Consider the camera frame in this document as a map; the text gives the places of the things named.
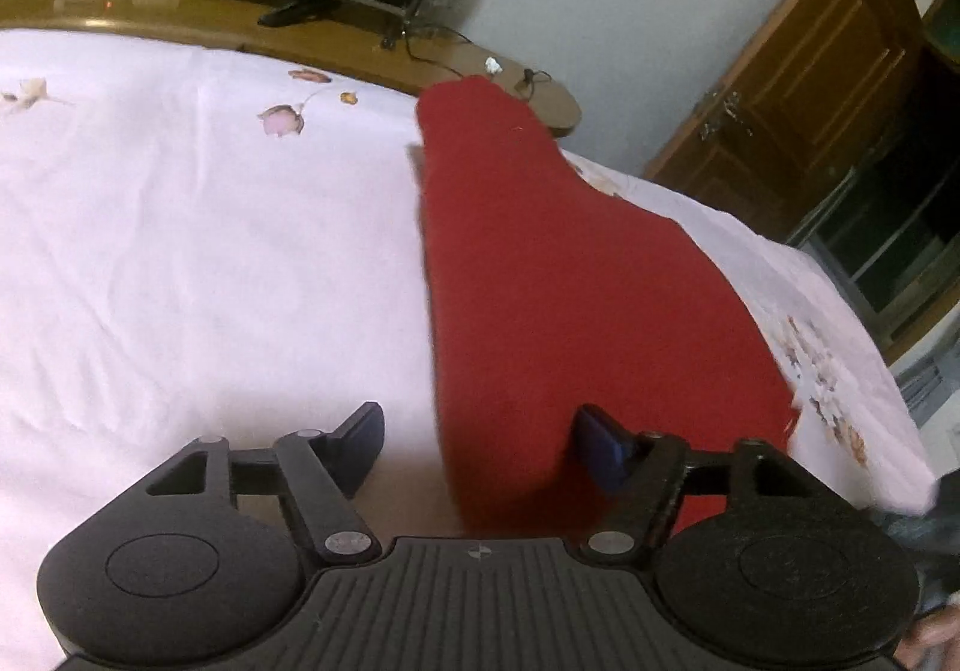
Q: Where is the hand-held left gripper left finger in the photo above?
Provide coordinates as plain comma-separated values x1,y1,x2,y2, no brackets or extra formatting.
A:
146,402,387,564

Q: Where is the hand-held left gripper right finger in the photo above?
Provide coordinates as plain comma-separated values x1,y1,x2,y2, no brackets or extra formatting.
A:
571,405,820,556

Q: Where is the red knit sweater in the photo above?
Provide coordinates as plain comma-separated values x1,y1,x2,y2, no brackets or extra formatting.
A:
415,77,802,538

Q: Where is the white floral bedsheet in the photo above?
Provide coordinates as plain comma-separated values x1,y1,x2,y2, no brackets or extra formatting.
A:
0,30,938,671

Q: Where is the dark glass cabinet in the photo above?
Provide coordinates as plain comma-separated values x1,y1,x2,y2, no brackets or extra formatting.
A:
786,0,960,366

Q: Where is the brown wooden door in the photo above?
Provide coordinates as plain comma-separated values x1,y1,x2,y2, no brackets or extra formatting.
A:
643,0,929,242

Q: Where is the wooden television stand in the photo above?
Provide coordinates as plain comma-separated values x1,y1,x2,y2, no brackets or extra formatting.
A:
0,0,584,139

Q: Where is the black cable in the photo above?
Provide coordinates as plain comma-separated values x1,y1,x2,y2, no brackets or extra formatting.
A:
381,20,553,103

